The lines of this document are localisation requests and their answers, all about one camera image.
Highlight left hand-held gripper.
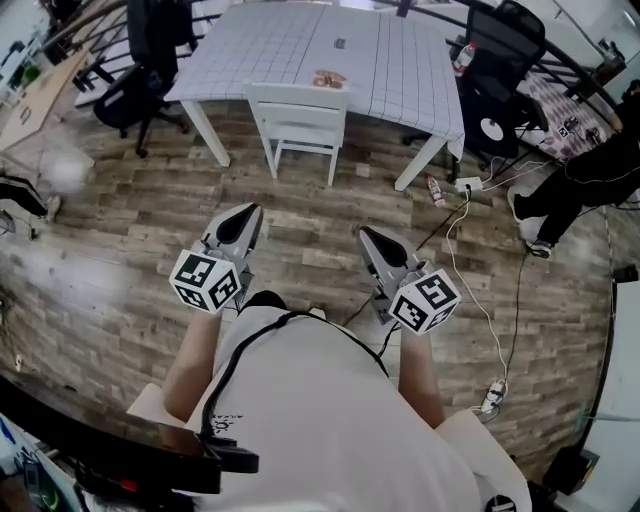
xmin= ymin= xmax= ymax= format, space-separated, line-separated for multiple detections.
xmin=169 ymin=202 xmax=265 ymax=316

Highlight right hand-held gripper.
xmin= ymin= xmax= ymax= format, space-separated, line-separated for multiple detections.
xmin=354 ymin=224 xmax=462 ymax=335

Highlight white chair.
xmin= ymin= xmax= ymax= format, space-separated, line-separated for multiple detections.
xmin=243 ymin=81 xmax=351 ymax=187

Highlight person's right forearm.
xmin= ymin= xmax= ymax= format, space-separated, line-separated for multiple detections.
xmin=397 ymin=327 xmax=447 ymax=429

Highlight person's left forearm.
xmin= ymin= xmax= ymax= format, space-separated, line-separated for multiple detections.
xmin=162 ymin=309 xmax=224 ymax=424

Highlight white table with grid cloth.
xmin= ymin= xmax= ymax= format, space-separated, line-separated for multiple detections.
xmin=164 ymin=0 xmax=466 ymax=192

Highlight black office chair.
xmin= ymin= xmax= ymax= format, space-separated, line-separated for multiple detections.
xmin=92 ymin=0 xmax=199 ymax=159
xmin=402 ymin=0 xmax=551 ymax=166

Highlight person's black trousers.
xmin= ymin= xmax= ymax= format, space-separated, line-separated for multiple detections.
xmin=242 ymin=289 xmax=289 ymax=314

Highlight small bottle with red label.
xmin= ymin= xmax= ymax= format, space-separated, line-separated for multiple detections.
xmin=424 ymin=173 xmax=448 ymax=209

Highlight clear bag of bread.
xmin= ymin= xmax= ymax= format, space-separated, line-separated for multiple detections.
xmin=310 ymin=68 xmax=351 ymax=91

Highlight white grid tablecloth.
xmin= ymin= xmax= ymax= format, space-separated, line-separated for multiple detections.
xmin=164 ymin=0 xmax=466 ymax=161

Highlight person's white shirt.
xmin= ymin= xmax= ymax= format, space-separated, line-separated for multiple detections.
xmin=127 ymin=303 xmax=531 ymax=512

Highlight water bottle with red label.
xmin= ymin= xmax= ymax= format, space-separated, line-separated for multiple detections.
xmin=452 ymin=42 xmax=479 ymax=79

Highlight purple patterned cloth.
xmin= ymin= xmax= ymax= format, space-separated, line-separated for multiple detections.
xmin=524 ymin=72 xmax=624 ymax=161

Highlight black curved railing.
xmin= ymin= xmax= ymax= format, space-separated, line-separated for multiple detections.
xmin=374 ymin=0 xmax=624 ymax=134

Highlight white panel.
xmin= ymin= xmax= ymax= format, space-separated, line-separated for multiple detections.
xmin=582 ymin=282 xmax=640 ymax=512

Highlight black box with yellow edge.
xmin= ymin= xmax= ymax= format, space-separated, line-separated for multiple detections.
xmin=542 ymin=447 xmax=601 ymax=496

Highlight black floor cable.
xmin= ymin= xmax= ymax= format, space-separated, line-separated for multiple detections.
xmin=505 ymin=249 xmax=532 ymax=384
xmin=414 ymin=187 xmax=474 ymax=251

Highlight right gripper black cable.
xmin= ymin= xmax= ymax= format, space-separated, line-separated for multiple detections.
xmin=344 ymin=294 xmax=402 ymax=360

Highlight white floor cable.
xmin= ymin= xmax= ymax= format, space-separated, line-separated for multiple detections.
xmin=443 ymin=192 xmax=509 ymax=386

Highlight black cable on shirt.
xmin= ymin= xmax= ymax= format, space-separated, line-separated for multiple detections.
xmin=199 ymin=309 xmax=391 ymax=441

